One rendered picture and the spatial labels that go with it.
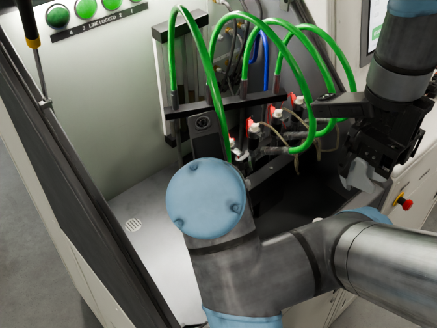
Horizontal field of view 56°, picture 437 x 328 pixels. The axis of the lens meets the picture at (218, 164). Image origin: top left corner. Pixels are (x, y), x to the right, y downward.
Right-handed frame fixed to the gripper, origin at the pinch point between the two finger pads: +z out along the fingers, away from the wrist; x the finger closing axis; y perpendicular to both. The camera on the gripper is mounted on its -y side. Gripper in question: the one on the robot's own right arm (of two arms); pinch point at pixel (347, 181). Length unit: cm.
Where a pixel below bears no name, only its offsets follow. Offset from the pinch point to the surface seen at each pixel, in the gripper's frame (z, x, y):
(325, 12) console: -6.9, 34.9, -33.6
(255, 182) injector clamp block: 24.7, 5.4, -24.8
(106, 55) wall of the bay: -3, -12, -57
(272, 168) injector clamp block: 24.5, 11.9, -25.4
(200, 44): -18.3, -10.0, -26.0
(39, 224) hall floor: 123, -31, -137
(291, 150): 9.6, 7.2, -17.3
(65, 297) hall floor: 123, -40, -91
